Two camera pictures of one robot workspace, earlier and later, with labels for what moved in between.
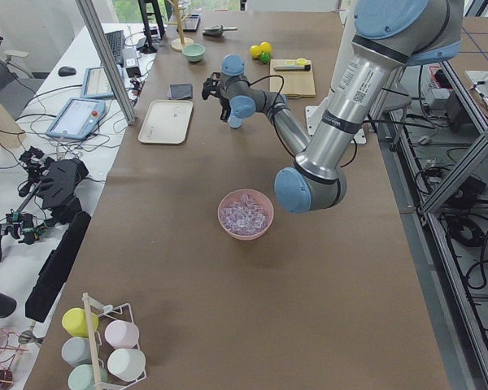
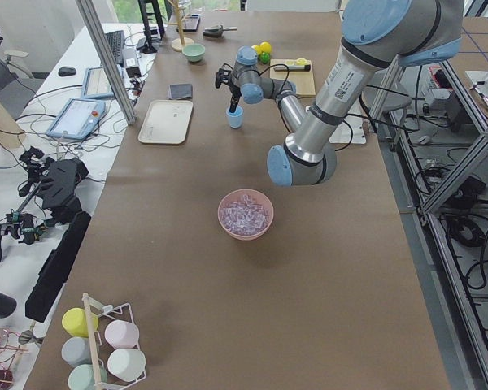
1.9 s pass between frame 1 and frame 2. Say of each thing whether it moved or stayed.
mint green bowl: stayed
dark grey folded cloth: stayed
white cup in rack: stayed
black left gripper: moved
